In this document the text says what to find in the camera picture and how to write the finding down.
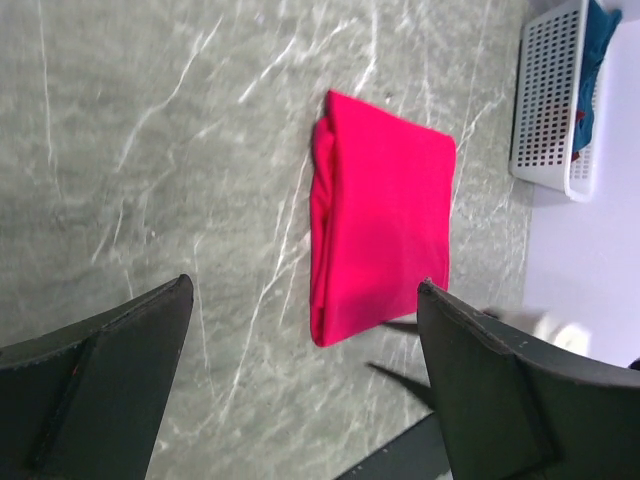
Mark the dark red t-shirt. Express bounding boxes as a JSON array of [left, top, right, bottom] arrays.
[[571, 110, 588, 162]]

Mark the blue t-shirt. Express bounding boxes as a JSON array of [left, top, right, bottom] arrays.
[[576, 1, 622, 151]]

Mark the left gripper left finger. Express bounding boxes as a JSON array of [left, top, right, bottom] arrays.
[[1, 275, 194, 479]]

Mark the white plastic basket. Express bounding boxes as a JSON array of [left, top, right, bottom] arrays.
[[509, 1, 596, 202]]

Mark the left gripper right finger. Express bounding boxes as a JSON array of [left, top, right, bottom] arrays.
[[417, 281, 639, 479]]

